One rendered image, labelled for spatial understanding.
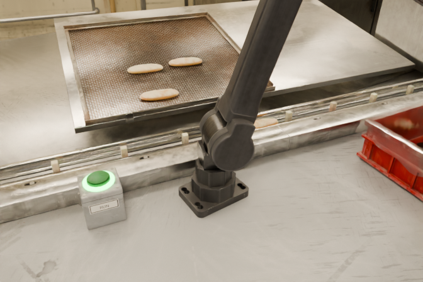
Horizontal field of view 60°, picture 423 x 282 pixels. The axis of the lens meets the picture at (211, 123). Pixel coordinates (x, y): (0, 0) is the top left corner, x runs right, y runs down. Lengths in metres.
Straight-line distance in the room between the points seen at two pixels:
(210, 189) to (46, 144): 0.45
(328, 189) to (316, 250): 0.17
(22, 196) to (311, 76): 0.80
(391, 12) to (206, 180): 0.97
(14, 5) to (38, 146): 3.58
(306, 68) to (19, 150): 0.81
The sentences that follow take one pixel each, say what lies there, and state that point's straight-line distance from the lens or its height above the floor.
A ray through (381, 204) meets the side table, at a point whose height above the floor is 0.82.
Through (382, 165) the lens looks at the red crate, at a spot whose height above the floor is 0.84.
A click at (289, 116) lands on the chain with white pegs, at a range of 0.95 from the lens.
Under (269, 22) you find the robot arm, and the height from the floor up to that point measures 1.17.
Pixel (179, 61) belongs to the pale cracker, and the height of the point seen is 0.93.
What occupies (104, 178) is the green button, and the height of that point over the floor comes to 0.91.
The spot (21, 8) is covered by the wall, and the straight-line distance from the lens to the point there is 4.48.
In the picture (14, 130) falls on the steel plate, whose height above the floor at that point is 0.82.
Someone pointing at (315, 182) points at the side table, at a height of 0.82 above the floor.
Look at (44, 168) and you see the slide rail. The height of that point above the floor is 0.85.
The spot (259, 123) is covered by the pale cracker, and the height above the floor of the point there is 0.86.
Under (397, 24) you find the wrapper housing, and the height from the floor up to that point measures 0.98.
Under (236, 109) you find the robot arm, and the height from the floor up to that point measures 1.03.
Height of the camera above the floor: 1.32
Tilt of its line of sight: 31 degrees down
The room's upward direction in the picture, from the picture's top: straight up
